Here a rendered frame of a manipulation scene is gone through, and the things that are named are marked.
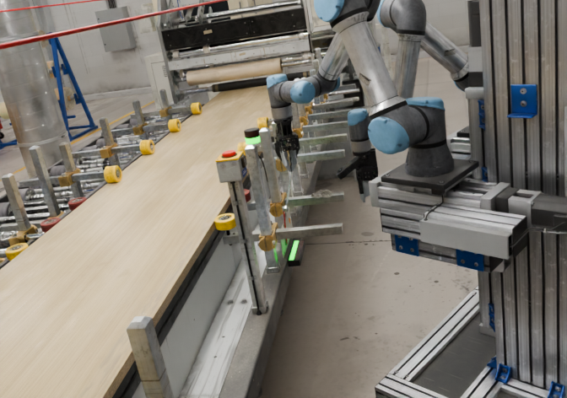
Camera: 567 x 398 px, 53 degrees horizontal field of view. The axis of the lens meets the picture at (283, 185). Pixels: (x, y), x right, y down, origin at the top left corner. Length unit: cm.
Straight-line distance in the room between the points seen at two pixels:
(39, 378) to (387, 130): 109
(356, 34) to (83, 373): 114
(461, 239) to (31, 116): 492
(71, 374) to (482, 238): 109
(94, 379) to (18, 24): 486
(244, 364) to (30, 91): 469
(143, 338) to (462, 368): 153
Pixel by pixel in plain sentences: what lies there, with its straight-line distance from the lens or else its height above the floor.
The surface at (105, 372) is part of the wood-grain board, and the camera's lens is 143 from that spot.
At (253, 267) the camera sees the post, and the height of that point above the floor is 86.
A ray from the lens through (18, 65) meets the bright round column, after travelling 599.
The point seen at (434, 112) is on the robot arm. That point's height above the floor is 123.
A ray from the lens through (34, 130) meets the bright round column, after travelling 606.
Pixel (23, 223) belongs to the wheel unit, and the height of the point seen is 90.
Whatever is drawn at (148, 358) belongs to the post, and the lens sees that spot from 108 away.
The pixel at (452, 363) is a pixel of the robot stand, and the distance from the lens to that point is 238.
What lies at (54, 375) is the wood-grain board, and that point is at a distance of 150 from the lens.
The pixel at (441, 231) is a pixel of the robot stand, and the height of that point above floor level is 93.
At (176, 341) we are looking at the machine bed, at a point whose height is 75.
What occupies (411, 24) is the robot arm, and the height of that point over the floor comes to 147.
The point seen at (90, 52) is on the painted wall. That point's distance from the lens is 1292.
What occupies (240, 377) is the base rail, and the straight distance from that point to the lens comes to 162.
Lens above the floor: 166
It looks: 19 degrees down
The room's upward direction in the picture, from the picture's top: 10 degrees counter-clockwise
